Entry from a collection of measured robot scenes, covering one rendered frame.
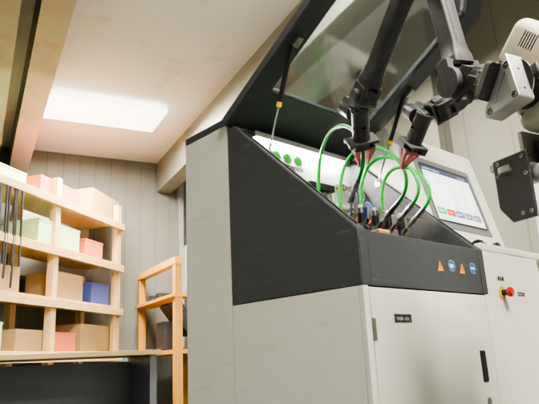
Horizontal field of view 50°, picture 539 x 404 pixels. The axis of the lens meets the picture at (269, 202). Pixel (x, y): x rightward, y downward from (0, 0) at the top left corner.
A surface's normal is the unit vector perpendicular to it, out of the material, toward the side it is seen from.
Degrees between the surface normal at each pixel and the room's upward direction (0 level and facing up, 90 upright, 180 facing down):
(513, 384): 90
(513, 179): 90
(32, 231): 90
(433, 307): 90
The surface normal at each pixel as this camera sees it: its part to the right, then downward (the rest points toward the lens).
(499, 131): -0.89, -0.08
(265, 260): -0.74, -0.15
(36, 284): -0.32, -0.24
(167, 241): 0.45, -0.26
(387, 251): 0.66, -0.23
